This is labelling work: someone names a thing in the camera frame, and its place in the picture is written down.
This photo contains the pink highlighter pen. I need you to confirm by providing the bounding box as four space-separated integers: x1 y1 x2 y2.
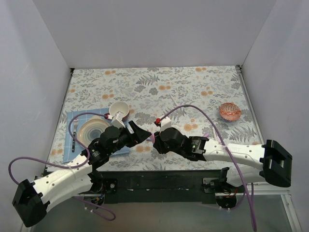
149 134 155 144

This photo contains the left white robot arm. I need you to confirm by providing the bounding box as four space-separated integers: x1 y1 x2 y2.
12 121 151 228

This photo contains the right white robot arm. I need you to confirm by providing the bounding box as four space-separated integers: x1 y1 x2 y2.
154 128 293 192

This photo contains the white pen green tip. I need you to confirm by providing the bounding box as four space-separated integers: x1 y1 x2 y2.
212 127 218 141

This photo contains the beige ringed plate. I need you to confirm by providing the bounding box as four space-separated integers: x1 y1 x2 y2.
77 116 110 146

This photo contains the white and red mug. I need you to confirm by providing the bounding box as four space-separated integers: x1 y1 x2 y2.
105 101 130 122

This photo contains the silver fork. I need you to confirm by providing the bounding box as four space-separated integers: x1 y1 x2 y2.
71 118 79 153

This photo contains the blue checked placemat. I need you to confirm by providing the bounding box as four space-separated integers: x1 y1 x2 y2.
62 108 131 163

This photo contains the floral tablecloth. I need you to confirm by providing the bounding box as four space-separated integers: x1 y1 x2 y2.
47 66 264 172

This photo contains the red patterned bowl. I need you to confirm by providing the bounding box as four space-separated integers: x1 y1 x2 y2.
219 102 241 121

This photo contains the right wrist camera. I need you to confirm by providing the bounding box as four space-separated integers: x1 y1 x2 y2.
154 117 171 132

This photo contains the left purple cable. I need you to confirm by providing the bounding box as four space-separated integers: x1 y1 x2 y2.
8 110 116 221

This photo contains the purple cable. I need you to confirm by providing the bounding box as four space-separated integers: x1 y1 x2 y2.
8 110 116 221
159 104 258 232

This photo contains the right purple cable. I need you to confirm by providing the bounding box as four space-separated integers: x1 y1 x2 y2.
159 104 258 232

